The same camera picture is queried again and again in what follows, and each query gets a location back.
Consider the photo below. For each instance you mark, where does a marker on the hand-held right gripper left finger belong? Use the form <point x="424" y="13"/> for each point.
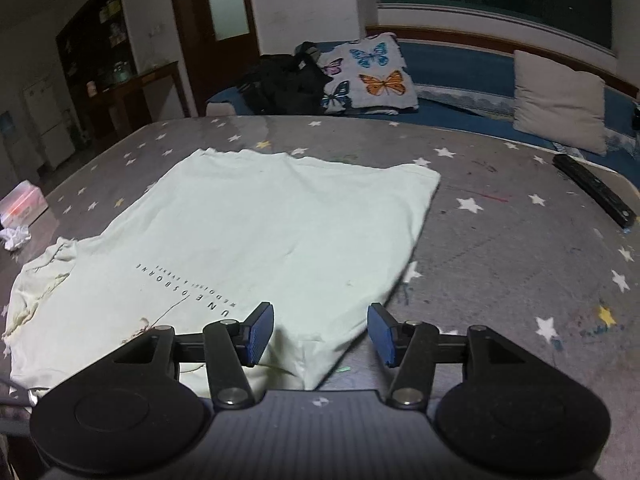
<point x="260" y="335"/>

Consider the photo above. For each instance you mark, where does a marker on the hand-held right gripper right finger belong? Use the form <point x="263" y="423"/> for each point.
<point x="382" y="335"/>

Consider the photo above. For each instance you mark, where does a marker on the pale green T-shirt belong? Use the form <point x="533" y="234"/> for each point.
<point x="250" y="220"/>

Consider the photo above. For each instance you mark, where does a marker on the grey star-print tablecloth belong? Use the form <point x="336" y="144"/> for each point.
<point x="500" y="260"/>

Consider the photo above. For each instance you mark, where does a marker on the black bag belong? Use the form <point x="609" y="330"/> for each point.
<point x="285" y="85"/>

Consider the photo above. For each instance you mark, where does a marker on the long black bar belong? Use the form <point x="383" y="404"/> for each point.
<point x="595" y="190"/>

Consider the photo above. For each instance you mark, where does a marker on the butterfly print pillow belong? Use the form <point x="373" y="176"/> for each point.
<point x="375" y="75"/>

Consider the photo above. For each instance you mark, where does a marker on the crumpled white tissue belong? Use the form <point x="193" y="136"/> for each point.
<point x="15" y="237"/>

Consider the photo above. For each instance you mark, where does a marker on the white tissue pack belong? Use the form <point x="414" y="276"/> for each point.
<point x="22" y="205"/>

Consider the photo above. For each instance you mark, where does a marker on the blue sofa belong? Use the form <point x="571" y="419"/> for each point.
<point x="460" y="75"/>

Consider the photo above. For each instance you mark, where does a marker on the dark wooden desk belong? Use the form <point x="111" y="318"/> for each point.
<point x="145" y="80"/>

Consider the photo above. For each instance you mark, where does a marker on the beige pillow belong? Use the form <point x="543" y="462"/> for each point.
<point x="557" y="102"/>

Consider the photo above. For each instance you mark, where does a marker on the white fridge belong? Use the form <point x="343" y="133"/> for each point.
<point x="47" y="125"/>

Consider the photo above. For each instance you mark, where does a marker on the brown wooden door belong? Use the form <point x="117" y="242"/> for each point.
<point x="187" y="35"/>

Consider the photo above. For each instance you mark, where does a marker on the white water dispenser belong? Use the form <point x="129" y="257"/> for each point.
<point x="12" y="150"/>

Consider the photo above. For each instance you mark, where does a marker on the dark wooden shelf cabinet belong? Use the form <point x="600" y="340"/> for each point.
<point x="95" y="45"/>

